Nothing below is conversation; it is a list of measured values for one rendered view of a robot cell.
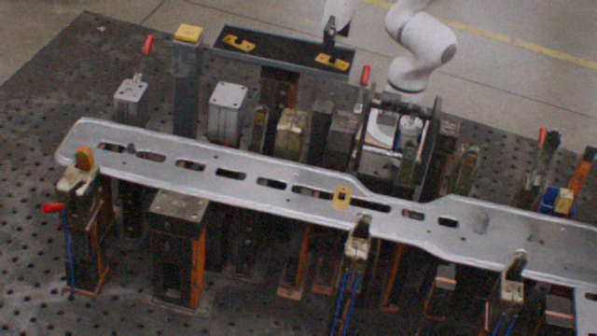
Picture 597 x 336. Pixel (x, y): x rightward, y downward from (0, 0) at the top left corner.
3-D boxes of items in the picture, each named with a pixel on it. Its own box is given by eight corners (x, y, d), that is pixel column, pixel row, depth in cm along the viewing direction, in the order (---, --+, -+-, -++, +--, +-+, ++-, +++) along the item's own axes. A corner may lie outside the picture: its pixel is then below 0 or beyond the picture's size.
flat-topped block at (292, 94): (248, 186, 237) (261, 58, 207) (255, 168, 243) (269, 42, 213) (281, 192, 236) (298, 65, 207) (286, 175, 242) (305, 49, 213)
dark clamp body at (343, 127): (301, 239, 223) (320, 132, 198) (311, 207, 233) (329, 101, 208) (340, 248, 222) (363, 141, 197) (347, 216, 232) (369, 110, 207)
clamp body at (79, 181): (58, 296, 198) (44, 191, 174) (80, 255, 209) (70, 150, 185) (97, 306, 197) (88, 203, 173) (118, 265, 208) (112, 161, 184)
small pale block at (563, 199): (517, 292, 216) (560, 196, 193) (517, 283, 219) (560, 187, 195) (529, 295, 216) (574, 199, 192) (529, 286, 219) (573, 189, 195)
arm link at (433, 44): (407, 65, 246) (423, -1, 230) (450, 98, 236) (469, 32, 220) (379, 77, 239) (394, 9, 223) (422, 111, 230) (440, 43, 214)
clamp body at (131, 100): (110, 200, 225) (105, 97, 202) (124, 175, 234) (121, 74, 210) (142, 207, 225) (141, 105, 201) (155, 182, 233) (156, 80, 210)
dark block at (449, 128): (405, 249, 224) (438, 133, 197) (407, 231, 230) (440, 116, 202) (422, 253, 224) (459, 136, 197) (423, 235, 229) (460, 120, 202)
